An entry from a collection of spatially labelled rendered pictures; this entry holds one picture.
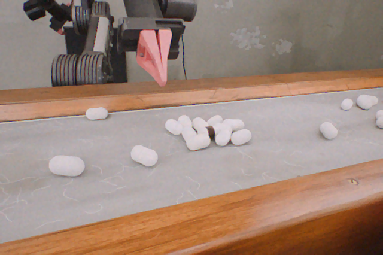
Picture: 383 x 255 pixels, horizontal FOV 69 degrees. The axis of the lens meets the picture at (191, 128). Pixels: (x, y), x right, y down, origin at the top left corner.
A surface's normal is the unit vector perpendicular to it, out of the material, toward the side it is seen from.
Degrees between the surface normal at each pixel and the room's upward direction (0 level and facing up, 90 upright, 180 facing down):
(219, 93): 45
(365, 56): 90
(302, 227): 90
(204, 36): 90
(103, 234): 0
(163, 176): 0
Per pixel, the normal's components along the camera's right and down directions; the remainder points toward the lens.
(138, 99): 0.29, -0.38
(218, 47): 0.30, 0.39
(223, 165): 0.04, -0.92
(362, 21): -0.95, 0.09
